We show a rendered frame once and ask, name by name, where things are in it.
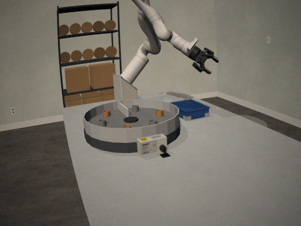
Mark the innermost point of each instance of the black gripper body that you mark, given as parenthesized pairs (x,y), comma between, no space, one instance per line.
(195,55)

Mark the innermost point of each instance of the blue crate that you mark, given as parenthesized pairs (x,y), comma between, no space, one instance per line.
(190,109)

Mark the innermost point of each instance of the grey metal ring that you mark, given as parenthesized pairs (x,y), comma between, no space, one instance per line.
(135,108)
(102,122)
(152,122)

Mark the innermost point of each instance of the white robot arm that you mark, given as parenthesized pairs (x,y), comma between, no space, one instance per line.
(153,26)

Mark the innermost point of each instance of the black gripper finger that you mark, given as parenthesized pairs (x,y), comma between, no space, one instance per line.
(210,54)
(201,67)

